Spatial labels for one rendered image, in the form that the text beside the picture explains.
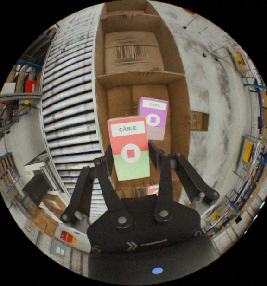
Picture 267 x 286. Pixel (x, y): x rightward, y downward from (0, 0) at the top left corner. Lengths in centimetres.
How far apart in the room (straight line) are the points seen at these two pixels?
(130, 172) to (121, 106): 31
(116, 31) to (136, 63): 29
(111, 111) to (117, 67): 22
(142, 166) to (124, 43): 55
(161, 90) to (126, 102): 17
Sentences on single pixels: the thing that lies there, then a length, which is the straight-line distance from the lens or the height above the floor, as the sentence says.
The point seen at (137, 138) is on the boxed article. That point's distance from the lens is 19.
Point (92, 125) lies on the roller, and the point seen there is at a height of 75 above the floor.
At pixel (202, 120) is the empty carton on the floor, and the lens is 184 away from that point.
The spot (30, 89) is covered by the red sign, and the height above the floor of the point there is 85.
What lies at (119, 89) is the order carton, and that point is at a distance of 46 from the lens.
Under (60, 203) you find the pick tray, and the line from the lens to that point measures 123.
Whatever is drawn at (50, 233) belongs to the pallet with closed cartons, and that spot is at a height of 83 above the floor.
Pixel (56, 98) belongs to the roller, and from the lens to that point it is 77.
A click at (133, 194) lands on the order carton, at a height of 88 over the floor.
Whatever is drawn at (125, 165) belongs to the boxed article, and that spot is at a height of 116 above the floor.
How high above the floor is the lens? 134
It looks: 72 degrees down
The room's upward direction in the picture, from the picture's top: 162 degrees clockwise
